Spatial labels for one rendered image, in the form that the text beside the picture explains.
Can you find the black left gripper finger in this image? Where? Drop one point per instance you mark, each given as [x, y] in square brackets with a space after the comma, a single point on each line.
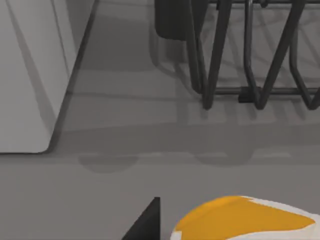
[149, 222]

